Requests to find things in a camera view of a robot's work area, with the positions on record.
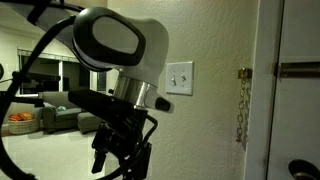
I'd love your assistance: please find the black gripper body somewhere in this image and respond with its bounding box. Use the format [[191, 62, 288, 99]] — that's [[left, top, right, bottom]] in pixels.
[[91, 108, 150, 162]]

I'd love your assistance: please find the grey ottoman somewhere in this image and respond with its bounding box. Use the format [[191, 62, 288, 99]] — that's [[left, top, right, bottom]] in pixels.
[[77, 111, 105, 135]]

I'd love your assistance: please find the grey sectional sofa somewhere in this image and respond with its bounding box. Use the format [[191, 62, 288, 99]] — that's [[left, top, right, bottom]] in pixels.
[[37, 91, 85, 135]]

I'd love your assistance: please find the woven basket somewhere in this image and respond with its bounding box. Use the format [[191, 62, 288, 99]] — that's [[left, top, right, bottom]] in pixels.
[[7, 117, 41, 136]]

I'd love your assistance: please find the orange cloth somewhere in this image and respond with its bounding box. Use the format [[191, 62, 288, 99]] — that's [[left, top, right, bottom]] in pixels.
[[8, 112, 35, 122]]

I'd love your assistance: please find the dark glass sliding window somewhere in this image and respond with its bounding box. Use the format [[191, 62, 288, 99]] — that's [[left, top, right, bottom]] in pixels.
[[17, 49, 108, 96]]

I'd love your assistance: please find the dark round door knob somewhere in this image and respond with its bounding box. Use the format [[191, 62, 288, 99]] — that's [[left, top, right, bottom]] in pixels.
[[287, 158, 320, 180]]

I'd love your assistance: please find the white door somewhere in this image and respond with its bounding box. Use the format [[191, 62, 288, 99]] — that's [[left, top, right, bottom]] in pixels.
[[266, 0, 320, 180]]

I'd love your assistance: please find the dark metal door plate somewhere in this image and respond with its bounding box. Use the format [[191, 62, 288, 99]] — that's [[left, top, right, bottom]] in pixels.
[[274, 61, 320, 80]]

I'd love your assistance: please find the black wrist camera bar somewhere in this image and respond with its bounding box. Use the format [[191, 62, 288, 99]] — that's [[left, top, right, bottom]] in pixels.
[[67, 87, 136, 118]]

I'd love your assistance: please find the white double switch plate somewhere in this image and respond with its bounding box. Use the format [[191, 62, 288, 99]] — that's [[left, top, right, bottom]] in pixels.
[[165, 60, 195, 97]]

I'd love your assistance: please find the black stereo camera bar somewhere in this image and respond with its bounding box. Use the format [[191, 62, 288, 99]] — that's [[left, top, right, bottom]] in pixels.
[[11, 70, 62, 83]]

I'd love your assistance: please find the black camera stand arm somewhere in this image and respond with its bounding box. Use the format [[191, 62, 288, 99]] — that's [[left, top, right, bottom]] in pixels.
[[0, 90, 45, 108]]

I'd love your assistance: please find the brass door chain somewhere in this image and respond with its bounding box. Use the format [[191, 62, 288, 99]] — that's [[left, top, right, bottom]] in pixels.
[[235, 77, 251, 144]]

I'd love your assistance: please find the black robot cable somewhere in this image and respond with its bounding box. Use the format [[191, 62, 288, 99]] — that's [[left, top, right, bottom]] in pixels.
[[0, 14, 158, 180]]

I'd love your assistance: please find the white door frame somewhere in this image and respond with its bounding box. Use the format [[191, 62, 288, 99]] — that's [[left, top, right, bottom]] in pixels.
[[243, 0, 285, 180]]

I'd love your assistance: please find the brass chain lock bracket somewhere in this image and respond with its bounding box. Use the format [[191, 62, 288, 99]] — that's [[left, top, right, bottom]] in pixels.
[[237, 67, 254, 81]]

